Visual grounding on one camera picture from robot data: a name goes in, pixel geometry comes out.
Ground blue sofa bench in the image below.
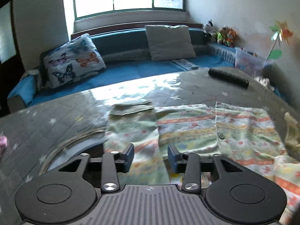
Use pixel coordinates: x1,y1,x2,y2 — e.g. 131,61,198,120
7,28,236,113

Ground clear plastic storage box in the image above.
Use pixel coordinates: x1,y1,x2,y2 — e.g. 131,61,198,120
234,47,267,77

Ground round induction cooktop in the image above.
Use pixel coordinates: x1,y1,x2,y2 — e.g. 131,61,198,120
39,128,105,175

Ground black remote control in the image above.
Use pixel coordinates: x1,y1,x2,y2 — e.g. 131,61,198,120
208,68,249,89

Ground orange green plush toys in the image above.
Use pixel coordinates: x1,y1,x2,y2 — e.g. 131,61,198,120
216,26,237,47

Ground colourful paper pinwheel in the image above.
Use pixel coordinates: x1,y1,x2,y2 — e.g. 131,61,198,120
265,20,293,62

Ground colourful patterned fleece garment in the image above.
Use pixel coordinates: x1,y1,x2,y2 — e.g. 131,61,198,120
104,101,299,224

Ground grey cushion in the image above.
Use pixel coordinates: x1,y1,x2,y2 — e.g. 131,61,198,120
145,25,196,61

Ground white crumpled cloth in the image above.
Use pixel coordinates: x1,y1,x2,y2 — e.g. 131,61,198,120
254,76,275,91

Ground black white plush toy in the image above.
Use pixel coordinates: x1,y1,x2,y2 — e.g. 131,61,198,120
203,20,217,42

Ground small pink object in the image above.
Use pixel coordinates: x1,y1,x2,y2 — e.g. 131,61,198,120
0,135,8,155

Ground butterfly print pillow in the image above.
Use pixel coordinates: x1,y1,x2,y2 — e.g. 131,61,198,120
43,34,106,89

